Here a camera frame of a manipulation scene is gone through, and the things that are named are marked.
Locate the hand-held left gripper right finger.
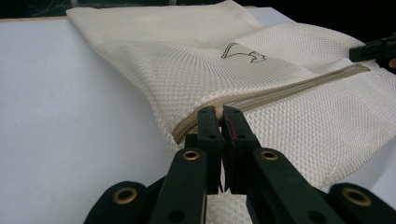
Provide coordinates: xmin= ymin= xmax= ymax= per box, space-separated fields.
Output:
xmin=220 ymin=105 xmax=262 ymax=196

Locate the cream mesh laundry bag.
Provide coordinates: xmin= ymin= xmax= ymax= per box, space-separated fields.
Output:
xmin=65 ymin=0 xmax=396 ymax=224

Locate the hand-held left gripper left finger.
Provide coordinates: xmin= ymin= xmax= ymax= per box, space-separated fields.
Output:
xmin=184 ymin=105 xmax=226 ymax=196

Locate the white table mat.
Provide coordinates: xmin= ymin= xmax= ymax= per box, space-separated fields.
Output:
xmin=0 ymin=7 xmax=396 ymax=224

